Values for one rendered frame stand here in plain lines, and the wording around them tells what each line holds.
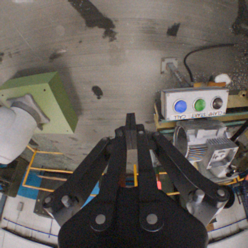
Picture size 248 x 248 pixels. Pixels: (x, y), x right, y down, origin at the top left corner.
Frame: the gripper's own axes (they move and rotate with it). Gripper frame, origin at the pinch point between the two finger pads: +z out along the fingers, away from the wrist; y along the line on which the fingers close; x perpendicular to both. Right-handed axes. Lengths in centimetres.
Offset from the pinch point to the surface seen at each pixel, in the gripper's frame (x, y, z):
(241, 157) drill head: -44, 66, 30
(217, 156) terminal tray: -24.4, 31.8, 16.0
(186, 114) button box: -2.7, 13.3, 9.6
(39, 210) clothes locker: -404, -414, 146
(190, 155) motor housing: -23.5, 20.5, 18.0
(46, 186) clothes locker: -358, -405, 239
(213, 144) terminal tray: -19.3, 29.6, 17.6
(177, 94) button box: 2.6, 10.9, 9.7
